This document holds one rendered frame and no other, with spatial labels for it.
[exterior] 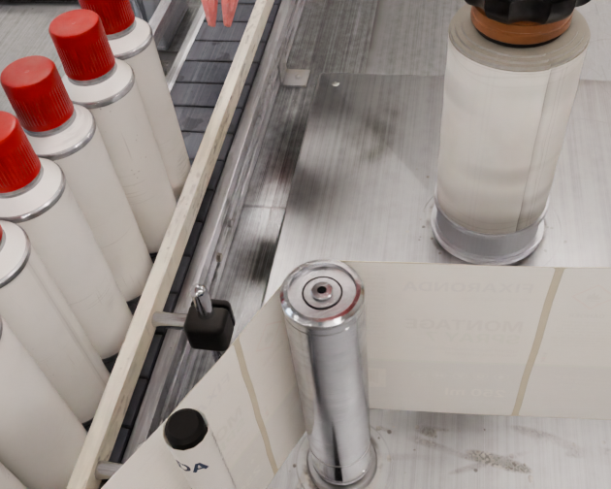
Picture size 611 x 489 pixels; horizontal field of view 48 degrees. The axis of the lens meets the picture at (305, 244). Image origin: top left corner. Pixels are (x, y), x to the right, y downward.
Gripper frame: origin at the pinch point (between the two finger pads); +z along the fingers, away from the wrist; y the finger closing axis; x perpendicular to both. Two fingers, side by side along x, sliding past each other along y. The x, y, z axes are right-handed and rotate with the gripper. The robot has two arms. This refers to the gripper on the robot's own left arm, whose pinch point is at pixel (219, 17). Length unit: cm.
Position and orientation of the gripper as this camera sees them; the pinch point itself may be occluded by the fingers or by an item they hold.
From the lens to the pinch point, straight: 74.2
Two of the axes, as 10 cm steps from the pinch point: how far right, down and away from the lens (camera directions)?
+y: 9.8, 0.5, -1.9
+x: 1.9, -1.8, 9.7
